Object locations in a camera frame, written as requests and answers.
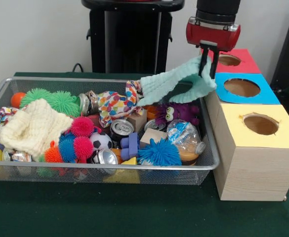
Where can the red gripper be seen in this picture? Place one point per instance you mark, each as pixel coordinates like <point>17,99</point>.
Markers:
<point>213,34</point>

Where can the mint green waffle cloth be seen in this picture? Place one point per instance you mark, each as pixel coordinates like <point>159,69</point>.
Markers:
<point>159,84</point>

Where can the white cloth with colourful dots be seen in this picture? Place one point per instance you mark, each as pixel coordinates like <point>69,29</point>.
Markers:
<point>114,103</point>

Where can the cream waffle cloth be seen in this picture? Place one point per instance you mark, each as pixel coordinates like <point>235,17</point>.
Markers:
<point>30,128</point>

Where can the wooden box with three holes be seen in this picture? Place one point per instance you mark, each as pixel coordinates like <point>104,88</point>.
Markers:
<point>258,172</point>

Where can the purple spiky monster toy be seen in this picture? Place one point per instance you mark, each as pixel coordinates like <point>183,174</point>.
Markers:
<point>181,112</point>

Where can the crushed clear plastic bottle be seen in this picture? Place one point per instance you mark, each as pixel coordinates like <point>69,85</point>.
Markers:
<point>181,133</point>

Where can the blue spiky rubber ball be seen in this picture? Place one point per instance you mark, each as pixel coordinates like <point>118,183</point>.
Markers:
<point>160,153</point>

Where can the orange smooth ball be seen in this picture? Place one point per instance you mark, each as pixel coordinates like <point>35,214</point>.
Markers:
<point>17,99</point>

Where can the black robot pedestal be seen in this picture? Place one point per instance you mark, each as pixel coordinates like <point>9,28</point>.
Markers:
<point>134,37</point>

